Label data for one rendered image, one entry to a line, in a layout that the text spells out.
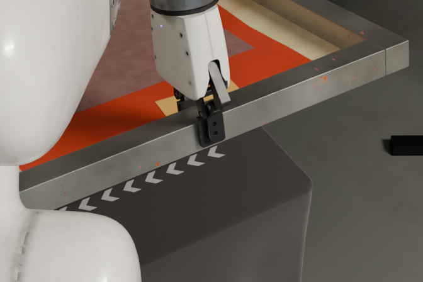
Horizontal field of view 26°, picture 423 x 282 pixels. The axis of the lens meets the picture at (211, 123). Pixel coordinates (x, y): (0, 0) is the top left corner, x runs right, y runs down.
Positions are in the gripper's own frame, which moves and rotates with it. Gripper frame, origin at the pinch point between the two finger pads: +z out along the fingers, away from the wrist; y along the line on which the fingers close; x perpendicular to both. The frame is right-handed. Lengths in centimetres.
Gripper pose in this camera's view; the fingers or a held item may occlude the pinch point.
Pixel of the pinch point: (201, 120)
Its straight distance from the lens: 106.3
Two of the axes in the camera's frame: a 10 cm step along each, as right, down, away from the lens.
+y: 4.9, 3.9, -7.8
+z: 1.1, 8.6, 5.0
